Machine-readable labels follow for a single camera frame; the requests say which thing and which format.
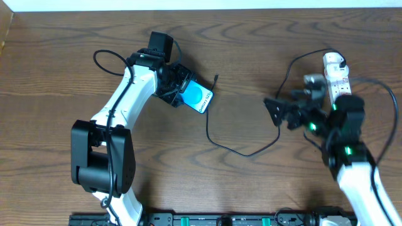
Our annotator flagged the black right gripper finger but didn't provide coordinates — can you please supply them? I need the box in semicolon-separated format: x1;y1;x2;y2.
291;89;312;98
264;98;288;126

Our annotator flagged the blue Galaxy smartphone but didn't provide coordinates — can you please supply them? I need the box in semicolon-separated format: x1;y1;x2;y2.
180;80;214;114

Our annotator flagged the black USB charging cable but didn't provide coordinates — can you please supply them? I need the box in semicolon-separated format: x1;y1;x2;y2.
205;48;347;158

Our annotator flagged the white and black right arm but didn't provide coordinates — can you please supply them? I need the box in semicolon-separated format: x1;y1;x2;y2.
264;95;401;225

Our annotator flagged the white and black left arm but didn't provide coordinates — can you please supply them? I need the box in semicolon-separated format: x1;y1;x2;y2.
71;49;196;225

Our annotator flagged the white USB charger adapter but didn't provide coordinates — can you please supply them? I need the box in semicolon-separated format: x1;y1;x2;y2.
323;52;349;80

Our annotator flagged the white power strip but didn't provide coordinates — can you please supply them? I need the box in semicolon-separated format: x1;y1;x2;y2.
323;52;353;106

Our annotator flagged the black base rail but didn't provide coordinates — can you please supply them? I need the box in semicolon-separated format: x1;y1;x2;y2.
68;207;361;226

